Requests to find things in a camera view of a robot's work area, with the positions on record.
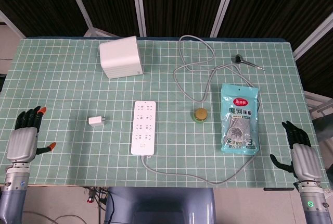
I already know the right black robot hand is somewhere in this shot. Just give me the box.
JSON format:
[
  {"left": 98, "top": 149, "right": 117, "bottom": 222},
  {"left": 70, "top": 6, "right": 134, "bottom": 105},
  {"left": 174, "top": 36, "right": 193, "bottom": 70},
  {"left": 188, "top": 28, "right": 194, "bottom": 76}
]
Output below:
[{"left": 270, "top": 120, "right": 324, "bottom": 183}]

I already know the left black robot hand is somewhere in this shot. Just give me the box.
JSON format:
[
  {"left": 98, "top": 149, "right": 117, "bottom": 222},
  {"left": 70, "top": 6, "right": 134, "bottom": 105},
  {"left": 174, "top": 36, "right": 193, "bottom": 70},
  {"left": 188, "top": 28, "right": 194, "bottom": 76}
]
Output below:
[{"left": 6, "top": 106, "right": 57, "bottom": 164}]

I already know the white plug adapter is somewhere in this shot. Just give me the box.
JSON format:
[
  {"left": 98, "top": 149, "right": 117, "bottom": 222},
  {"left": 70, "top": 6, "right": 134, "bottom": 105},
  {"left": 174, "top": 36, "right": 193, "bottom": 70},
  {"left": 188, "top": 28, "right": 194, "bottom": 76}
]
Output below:
[{"left": 88, "top": 115, "right": 107, "bottom": 128}]

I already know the white power strip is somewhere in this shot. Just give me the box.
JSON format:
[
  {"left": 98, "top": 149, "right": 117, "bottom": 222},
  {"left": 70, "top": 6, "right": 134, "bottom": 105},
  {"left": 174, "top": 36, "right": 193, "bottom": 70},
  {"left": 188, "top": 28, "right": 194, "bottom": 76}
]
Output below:
[{"left": 131, "top": 100, "right": 157, "bottom": 159}]

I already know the white partition foot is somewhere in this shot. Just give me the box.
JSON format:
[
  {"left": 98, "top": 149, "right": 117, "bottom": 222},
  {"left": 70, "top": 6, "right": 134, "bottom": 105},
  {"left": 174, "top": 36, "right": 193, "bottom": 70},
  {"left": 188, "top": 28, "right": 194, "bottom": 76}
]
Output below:
[{"left": 303, "top": 90, "right": 333, "bottom": 120}]

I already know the green checkered tablecloth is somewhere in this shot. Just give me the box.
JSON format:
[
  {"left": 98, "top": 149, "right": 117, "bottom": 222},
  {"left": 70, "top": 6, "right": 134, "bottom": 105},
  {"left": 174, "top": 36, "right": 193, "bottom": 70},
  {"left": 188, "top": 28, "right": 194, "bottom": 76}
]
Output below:
[{"left": 0, "top": 36, "right": 330, "bottom": 190}]

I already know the teal cleaning cloth package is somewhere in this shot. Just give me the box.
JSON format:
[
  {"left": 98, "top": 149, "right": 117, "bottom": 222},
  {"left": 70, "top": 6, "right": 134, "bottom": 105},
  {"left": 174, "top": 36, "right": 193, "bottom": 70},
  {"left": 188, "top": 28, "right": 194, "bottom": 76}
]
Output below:
[{"left": 220, "top": 83, "right": 260, "bottom": 155}]

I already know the green jar with gold lid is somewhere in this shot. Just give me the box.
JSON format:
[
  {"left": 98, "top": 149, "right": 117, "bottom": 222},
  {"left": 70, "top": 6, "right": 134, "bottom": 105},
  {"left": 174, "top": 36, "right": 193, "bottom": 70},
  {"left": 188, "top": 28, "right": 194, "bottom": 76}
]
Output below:
[{"left": 192, "top": 107, "right": 209, "bottom": 123}]

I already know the metal spoon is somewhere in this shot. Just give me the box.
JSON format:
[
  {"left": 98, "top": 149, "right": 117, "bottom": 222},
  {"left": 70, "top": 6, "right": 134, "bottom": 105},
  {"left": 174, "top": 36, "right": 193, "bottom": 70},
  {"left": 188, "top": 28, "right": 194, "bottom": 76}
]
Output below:
[{"left": 234, "top": 54, "right": 266, "bottom": 71}]

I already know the white ribbed box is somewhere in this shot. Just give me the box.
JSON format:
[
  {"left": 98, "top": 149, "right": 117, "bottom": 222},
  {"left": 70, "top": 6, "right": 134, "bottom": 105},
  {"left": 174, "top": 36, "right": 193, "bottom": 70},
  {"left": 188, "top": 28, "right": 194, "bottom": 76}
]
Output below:
[{"left": 99, "top": 35, "right": 144, "bottom": 80}]

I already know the blue-grey robot torso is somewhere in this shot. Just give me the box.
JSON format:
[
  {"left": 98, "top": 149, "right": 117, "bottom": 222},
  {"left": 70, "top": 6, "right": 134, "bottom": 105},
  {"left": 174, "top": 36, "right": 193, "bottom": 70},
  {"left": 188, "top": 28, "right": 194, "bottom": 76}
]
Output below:
[{"left": 104, "top": 186, "right": 216, "bottom": 224}]

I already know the white floor cable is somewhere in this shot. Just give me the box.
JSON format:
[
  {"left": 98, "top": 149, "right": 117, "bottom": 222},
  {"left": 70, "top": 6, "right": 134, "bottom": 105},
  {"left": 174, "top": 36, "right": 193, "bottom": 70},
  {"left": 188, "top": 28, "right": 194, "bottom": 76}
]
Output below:
[{"left": 23, "top": 210, "right": 88, "bottom": 224}]

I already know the black cable bundle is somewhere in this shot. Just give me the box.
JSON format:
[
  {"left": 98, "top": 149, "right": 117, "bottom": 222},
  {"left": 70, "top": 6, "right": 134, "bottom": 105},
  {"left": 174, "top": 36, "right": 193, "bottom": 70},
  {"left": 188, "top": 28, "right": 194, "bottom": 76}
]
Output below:
[{"left": 83, "top": 186, "right": 115, "bottom": 224}]

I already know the white partition post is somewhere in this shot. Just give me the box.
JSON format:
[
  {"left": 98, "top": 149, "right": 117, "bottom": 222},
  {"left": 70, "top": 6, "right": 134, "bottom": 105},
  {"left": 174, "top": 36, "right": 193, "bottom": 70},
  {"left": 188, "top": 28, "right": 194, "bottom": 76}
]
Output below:
[
  {"left": 0, "top": 9, "right": 27, "bottom": 39},
  {"left": 131, "top": 0, "right": 147, "bottom": 37},
  {"left": 210, "top": 0, "right": 240, "bottom": 37},
  {"left": 62, "top": 0, "right": 118, "bottom": 37},
  {"left": 292, "top": 13, "right": 333, "bottom": 59}
]

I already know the grey power strip cable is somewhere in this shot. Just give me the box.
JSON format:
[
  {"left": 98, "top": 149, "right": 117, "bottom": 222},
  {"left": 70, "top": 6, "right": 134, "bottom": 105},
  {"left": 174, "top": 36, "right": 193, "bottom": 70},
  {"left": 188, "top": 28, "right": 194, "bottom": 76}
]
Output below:
[{"left": 141, "top": 35, "right": 262, "bottom": 184}]

